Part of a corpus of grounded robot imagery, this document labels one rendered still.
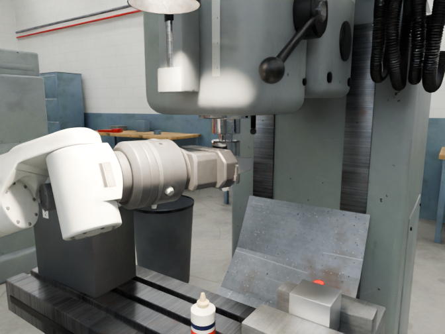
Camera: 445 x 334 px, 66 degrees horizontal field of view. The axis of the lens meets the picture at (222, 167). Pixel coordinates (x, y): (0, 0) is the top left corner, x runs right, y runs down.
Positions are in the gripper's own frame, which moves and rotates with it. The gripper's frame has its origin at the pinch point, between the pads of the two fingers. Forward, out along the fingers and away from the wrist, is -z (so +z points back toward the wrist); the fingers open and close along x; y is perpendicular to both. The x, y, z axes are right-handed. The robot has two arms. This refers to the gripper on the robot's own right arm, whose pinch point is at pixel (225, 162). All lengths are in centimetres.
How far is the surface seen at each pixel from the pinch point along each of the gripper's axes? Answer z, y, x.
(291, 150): -34.9, 1.6, 12.9
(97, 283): 11.0, 28.6, 28.1
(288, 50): 2.9, -15.6, -14.1
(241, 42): 6.8, -16.5, -10.0
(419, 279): -244, 120, 42
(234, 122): 0.5, -6.6, -2.4
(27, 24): -199, -205, 924
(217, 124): 2.4, -6.2, -0.6
